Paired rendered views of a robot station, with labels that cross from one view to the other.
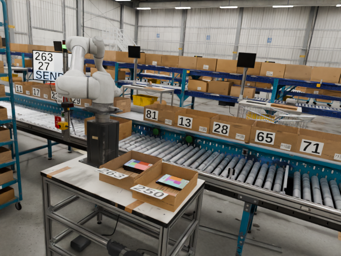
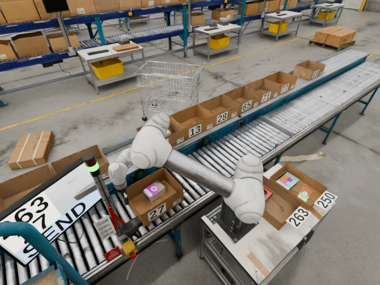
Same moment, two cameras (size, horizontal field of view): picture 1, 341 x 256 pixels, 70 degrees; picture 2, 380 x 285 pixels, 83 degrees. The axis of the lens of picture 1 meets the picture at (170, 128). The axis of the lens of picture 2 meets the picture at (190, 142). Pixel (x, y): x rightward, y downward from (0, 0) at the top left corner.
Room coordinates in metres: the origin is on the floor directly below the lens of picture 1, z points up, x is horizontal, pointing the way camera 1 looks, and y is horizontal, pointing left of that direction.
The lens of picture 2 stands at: (1.71, 1.46, 2.32)
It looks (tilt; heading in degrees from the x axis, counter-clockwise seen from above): 41 degrees down; 297
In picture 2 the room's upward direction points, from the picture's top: straight up
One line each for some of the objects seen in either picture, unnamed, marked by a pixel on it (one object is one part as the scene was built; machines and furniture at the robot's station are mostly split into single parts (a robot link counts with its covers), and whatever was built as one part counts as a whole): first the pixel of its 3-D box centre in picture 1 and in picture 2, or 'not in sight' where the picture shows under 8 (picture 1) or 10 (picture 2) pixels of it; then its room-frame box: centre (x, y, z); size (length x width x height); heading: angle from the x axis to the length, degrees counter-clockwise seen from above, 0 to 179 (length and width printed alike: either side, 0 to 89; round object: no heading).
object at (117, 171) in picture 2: not in sight; (117, 171); (2.62, 0.80, 1.19); 0.13 x 0.11 x 0.16; 108
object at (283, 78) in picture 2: not in sight; (279, 83); (1.89, -1.68, 0.96); 0.39 x 0.29 x 0.17; 64
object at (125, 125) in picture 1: (108, 127); (154, 195); (2.47, 0.65, 0.83); 0.39 x 0.29 x 0.17; 66
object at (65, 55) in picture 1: (66, 98); (117, 222); (2.42, 1.06, 1.11); 0.12 x 0.05 x 0.88; 64
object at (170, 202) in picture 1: (167, 183); (296, 186); (1.42, -0.01, 0.80); 0.38 x 0.28 x 0.10; 156
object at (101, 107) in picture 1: (104, 105); not in sight; (1.79, 0.50, 1.20); 0.22 x 0.18 x 0.06; 59
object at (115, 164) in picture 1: (132, 168); (270, 200); (1.60, 0.24, 0.80); 0.38 x 0.28 x 0.10; 156
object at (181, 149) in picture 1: (175, 153); (217, 160); (2.17, -0.07, 0.72); 0.52 x 0.05 x 0.05; 154
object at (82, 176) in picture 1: (124, 178); (270, 211); (1.57, 0.29, 0.74); 1.00 x 0.58 x 0.03; 64
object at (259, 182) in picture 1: (261, 176); (266, 132); (1.83, -0.77, 0.72); 0.52 x 0.05 x 0.05; 154
